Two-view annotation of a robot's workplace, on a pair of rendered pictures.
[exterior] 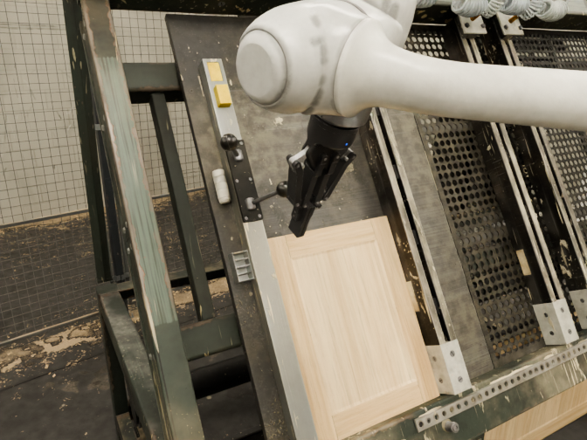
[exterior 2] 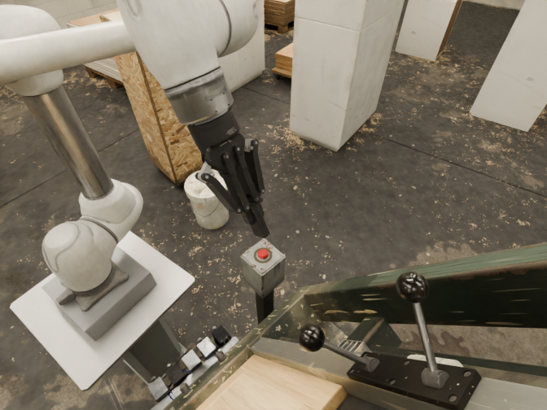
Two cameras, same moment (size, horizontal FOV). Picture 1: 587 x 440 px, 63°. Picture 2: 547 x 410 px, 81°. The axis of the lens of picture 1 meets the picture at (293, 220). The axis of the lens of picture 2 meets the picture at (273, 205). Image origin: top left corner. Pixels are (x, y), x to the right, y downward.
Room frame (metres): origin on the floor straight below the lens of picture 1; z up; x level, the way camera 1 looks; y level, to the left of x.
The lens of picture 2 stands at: (1.17, -0.07, 1.90)
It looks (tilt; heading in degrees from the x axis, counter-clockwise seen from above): 47 degrees down; 166
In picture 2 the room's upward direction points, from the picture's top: straight up
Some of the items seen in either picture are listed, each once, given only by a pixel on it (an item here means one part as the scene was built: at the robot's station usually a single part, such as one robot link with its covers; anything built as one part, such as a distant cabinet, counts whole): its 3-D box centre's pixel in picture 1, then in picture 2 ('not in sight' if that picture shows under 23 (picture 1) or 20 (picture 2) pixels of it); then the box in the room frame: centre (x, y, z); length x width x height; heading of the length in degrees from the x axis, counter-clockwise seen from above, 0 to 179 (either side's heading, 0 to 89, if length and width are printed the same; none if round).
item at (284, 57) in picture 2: not in sight; (300, 63); (-2.70, 1.25, 0.15); 0.61 x 0.52 x 0.31; 130
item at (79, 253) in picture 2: not in sight; (76, 252); (0.41, -0.56, 1.01); 0.18 x 0.16 x 0.22; 148
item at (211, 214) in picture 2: not in sight; (209, 195); (-0.54, -0.13, 0.24); 0.32 x 0.30 x 0.47; 130
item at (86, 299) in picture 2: not in sight; (87, 280); (0.43, -0.58, 0.87); 0.22 x 0.18 x 0.06; 125
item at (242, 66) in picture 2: not in sight; (219, 41); (-2.78, 0.26, 0.48); 1.00 x 0.64 x 0.95; 130
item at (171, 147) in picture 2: not in sight; (174, 105); (-1.18, -0.27, 0.63); 0.50 x 0.42 x 1.25; 119
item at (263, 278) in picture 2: not in sight; (263, 268); (0.53, 0.05, 0.84); 0.12 x 0.12 x 0.18; 29
